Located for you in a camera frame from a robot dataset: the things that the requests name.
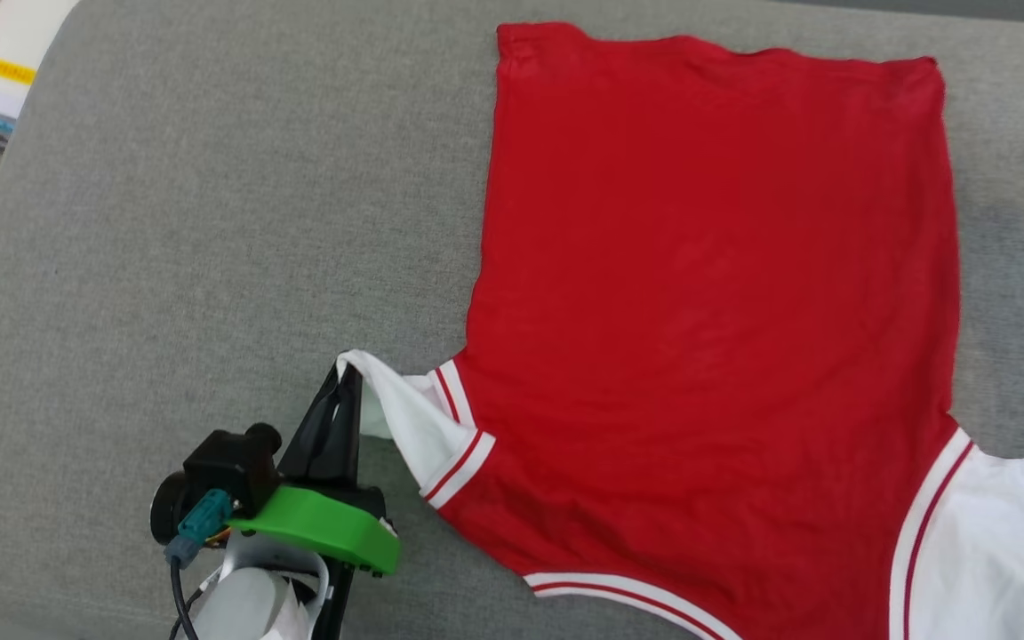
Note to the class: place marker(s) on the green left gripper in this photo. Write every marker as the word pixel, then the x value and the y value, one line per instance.
pixel 325 529

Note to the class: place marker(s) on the red jersey with white sleeves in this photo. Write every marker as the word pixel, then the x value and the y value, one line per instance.
pixel 708 311

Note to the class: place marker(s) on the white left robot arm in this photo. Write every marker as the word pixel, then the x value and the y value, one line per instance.
pixel 250 600

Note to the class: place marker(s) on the black round motor cylinder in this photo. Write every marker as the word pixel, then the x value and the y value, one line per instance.
pixel 167 508

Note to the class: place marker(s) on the yellow label sticker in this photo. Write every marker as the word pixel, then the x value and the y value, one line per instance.
pixel 12 71

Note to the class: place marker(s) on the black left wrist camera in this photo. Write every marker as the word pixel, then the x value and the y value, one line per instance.
pixel 232 467

